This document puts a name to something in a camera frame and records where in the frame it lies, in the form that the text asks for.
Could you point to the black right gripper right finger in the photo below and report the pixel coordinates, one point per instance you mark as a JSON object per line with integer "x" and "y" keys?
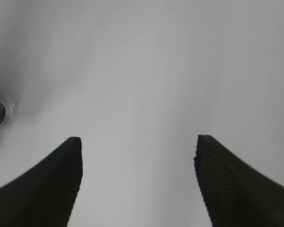
{"x": 234, "y": 193}

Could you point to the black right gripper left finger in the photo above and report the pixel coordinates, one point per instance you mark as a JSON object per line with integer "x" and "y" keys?
{"x": 44, "y": 196}

